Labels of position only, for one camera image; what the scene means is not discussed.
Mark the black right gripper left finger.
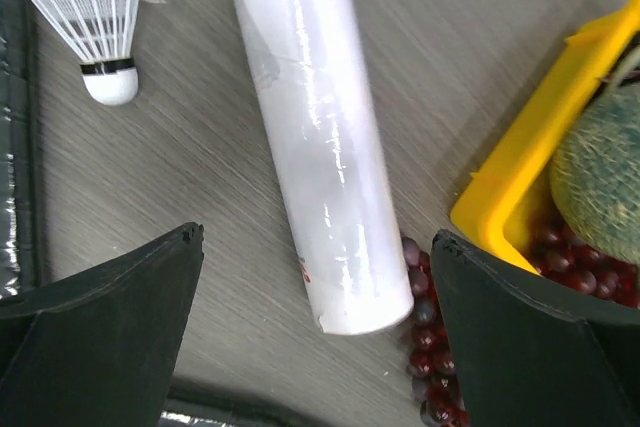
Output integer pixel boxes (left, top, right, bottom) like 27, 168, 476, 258
1, 222, 204, 426

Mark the white shuttlecock tube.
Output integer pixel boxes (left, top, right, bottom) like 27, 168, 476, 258
234, 0, 414, 336

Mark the green netted melon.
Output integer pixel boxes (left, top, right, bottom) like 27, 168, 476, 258
549, 83, 639, 264

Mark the dark red grape bunch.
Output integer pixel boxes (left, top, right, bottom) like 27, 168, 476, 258
401, 236, 470, 426

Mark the grape bunch in tray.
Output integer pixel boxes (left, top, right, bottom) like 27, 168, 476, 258
527, 219, 639, 309

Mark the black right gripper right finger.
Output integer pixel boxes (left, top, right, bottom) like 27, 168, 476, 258
431, 230, 639, 427

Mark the black racket bag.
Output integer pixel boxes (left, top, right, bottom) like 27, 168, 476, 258
1, 0, 45, 299

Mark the yellow plastic tray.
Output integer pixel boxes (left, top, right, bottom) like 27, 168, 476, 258
450, 0, 639, 271

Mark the white feather shuttlecock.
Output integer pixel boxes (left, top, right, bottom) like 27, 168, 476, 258
31, 0, 139, 106

